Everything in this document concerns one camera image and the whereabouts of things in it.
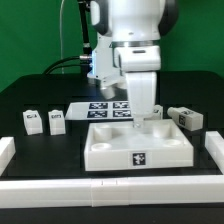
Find white marker sheet with tags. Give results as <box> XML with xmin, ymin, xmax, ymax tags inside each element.
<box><xmin>65</xmin><ymin>101</ymin><xmax>132</xmax><ymax>120</ymax></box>

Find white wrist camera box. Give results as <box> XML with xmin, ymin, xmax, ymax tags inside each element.
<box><xmin>113</xmin><ymin>46</ymin><xmax>161</xmax><ymax>72</ymax></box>

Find white left fence piece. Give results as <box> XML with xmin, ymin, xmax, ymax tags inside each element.
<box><xmin>0</xmin><ymin>137</ymin><xmax>16</xmax><ymax>176</ymax></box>

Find white front fence rail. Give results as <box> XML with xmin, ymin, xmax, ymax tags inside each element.
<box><xmin>0</xmin><ymin>175</ymin><xmax>224</xmax><ymax>208</ymax></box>

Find white fence piece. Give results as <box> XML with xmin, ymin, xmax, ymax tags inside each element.
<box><xmin>0</xmin><ymin>137</ymin><xmax>16</xmax><ymax>176</ymax></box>
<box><xmin>205</xmin><ymin>131</ymin><xmax>224</xmax><ymax>175</ymax></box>

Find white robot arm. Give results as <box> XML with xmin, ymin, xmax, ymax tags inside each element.
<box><xmin>88</xmin><ymin>0</ymin><xmax>178</xmax><ymax>128</ymax></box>

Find white square table top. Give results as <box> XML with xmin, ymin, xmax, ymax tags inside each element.
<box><xmin>84</xmin><ymin>119</ymin><xmax>194</xmax><ymax>171</ymax></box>

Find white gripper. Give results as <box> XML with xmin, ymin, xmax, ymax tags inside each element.
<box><xmin>125</xmin><ymin>72</ymin><xmax>157</xmax><ymax>128</ymax></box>

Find thin white cable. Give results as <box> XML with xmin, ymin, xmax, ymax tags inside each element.
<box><xmin>59</xmin><ymin>0</ymin><xmax>67</xmax><ymax>75</ymax></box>

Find black cable bundle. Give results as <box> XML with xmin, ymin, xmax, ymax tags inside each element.
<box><xmin>43</xmin><ymin>0</ymin><xmax>94</xmax><ymax>75</ymax></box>

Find white right fence piece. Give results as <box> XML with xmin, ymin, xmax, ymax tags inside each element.
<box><xmin>205</xmin><ymin>131</ymin><xmax>224</xmax><ymax>175</ymax></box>

